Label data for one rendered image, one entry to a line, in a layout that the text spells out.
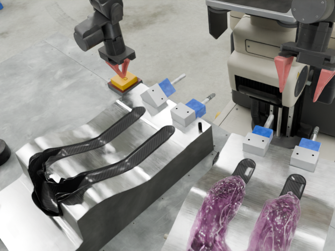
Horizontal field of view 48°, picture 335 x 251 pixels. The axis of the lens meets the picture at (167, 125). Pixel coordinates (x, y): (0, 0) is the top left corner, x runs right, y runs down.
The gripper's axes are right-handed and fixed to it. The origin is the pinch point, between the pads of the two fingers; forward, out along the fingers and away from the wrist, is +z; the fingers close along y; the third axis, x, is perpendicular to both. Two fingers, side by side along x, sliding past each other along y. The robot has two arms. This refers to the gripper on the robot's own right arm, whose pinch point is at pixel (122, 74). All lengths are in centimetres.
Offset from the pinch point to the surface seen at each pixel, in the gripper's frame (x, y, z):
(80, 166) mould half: -31.2, 27.2, -8.0
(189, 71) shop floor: 87, -68, 85
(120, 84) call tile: -2.7, 2.1, 0.8
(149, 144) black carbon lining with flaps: -15.2, 30.8, -3.8
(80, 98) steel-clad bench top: -12.8, -7.1, 4.6
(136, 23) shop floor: 107, -147, 85
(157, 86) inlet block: -3.4, 21.7, -8.7
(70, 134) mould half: -26.7, 14.6, -5.6
